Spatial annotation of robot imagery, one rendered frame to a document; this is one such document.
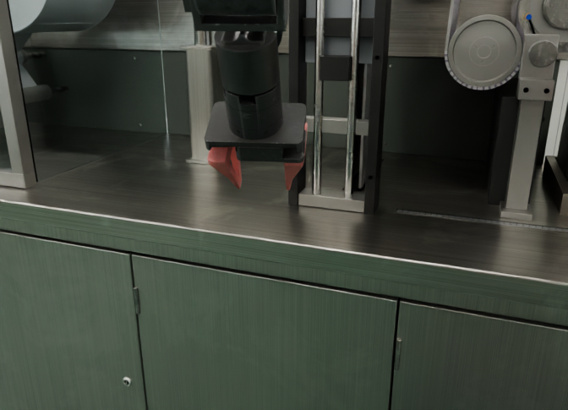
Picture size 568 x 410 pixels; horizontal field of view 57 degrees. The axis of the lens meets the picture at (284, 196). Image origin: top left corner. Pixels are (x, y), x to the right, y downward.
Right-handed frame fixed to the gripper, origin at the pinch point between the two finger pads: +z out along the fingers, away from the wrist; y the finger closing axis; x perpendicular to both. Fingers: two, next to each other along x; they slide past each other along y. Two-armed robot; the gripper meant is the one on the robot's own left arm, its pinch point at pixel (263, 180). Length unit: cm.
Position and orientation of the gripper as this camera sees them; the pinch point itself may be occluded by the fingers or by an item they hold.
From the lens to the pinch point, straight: 61.8
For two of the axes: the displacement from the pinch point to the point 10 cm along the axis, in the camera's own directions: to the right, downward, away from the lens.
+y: -9.9, -0.4, 1.1
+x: -1.0, 7.5, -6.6
